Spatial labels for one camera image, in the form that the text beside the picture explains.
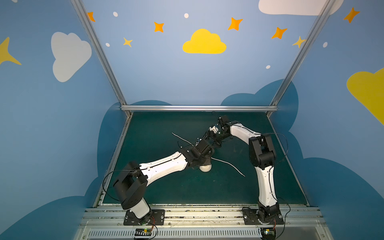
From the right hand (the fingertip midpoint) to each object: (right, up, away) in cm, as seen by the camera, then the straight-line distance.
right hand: (206, 142), depth 98 cm
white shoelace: (+11, -12, -2) cm, 17 cm away
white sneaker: (-1, -15, -10) cm, 18 cm away
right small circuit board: (+29, -43, -25) cm, 58 cm away
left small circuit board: (-33, -42, -25) cm, 59 cm away
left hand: (+1, -7, -15) cm, 16 cm away
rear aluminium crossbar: (-3, +27, +34) cm, 44 cm away
